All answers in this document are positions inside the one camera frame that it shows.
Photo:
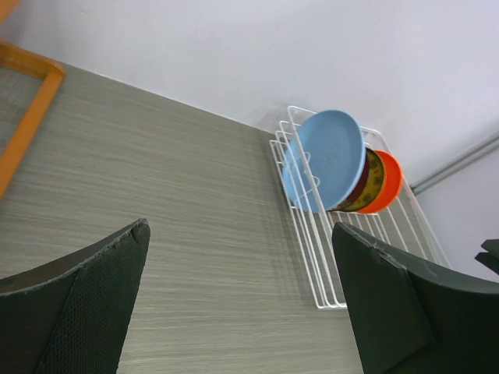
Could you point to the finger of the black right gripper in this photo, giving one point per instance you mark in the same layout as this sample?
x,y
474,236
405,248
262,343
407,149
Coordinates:
x,y
490,257

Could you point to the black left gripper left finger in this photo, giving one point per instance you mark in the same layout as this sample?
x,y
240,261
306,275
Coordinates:
x,y
71,315

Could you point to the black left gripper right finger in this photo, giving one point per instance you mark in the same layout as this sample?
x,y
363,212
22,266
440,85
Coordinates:
x,y
410,315

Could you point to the light blue plate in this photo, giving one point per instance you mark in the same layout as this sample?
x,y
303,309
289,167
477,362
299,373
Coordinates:
x,y
334,147

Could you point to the red floral plate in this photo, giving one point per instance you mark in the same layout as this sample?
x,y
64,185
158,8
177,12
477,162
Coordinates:
x,y
357,191

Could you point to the orange wooden rack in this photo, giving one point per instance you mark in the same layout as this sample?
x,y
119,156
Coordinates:
x,y
51,74

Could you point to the orange plate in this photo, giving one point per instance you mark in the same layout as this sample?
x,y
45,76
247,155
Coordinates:
x,y
392,185

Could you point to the yellow patterned plate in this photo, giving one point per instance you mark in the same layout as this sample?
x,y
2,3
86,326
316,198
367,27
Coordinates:
x,y
374,183

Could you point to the white wire dish rack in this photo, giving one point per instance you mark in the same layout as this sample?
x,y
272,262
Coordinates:
x,y
402,224

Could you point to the grey wall conduit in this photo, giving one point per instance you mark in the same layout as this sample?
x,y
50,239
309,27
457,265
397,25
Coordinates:
x,y
471,156

